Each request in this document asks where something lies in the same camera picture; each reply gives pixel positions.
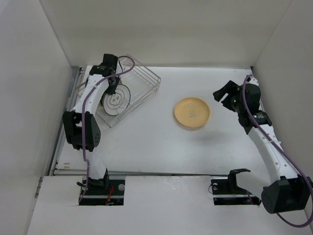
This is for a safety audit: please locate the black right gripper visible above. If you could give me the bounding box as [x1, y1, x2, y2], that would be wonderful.
[213, 80, 245, 113]

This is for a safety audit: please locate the white plate black rim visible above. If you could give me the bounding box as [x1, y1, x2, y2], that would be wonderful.
[101, 84, 131, 116]

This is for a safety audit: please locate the yellow bear plate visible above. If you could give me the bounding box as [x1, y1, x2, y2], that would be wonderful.
[174, 97, 210, 128]

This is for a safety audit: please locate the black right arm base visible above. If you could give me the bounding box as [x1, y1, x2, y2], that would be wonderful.
[208, 168, 262, 206]

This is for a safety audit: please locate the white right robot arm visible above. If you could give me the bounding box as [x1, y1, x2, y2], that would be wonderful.
[213, 81, 311, 214]

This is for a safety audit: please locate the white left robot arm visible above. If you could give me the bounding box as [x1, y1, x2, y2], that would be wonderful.
[63, 54, 119, 194]

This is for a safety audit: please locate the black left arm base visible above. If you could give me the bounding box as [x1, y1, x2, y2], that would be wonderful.
[76, 179, 125, 206]

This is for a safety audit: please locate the clear wire dish rack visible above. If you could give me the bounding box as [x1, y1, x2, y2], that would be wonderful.
[79, 55, 161, 127]

